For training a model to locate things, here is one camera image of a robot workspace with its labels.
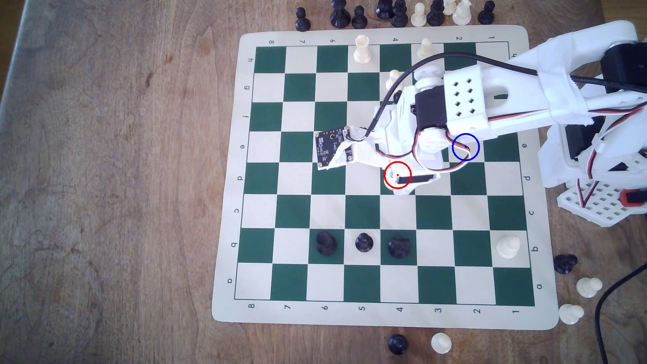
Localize white knight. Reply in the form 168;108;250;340
452;0;473;26
495;236;521;261

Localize black camera cable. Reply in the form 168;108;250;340
365;54;647;142

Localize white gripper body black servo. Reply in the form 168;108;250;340
354;75;452;169

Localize red clamp part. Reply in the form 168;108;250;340
621;188;647;208

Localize black rook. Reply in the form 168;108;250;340
315;231;338;256

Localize black knight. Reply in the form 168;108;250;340
388;237;411;260
553;254;578;275

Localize white rook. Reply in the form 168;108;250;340
353;34;373;64

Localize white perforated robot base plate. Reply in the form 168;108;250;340
556;179;647;227

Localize red white black servo wires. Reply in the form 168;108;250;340
376;129;480;178
575;103;647;209

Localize black bishop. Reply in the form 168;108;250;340
330;0;351;29

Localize green and cream chess mat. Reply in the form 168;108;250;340
211;24;560;331

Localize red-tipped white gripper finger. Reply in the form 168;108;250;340
402;171;436;194

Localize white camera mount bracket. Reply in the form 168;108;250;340
323;124;390;172

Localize black power cable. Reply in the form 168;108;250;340
595;263;647;364

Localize white tape wrap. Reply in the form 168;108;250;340
537;68;593;127

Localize black camera circuit board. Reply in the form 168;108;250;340
314;127;352;170

